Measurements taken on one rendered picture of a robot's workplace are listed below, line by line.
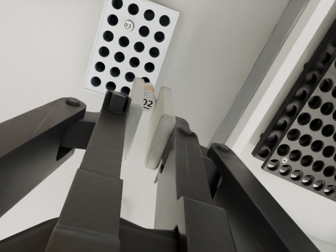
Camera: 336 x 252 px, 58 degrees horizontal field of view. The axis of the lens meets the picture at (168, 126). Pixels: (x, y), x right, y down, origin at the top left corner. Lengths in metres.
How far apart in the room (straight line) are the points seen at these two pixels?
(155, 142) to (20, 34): 0.32
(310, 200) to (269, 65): 0.21
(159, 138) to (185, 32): 0.27
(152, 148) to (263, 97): 0.17
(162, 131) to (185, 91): 0.27
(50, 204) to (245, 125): 0.34
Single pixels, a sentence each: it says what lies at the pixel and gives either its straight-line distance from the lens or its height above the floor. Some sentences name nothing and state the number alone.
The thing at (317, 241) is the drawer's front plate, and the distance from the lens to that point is 0.49.
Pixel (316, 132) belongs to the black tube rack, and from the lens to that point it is 0.33.
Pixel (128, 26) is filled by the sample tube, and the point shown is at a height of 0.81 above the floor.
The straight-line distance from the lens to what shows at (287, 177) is 0.34.
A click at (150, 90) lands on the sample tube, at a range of 0.23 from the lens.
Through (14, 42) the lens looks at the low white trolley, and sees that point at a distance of 0.45.
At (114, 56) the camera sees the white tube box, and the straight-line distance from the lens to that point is 0.38.
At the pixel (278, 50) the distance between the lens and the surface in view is 0.32.
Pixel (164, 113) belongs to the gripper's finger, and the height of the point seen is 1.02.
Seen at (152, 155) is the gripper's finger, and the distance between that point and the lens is 0.16.
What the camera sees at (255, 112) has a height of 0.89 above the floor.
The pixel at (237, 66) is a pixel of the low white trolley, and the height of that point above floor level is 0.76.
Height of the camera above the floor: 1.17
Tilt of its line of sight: 70 degrees down
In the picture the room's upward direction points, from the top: 173 degrees clockwise
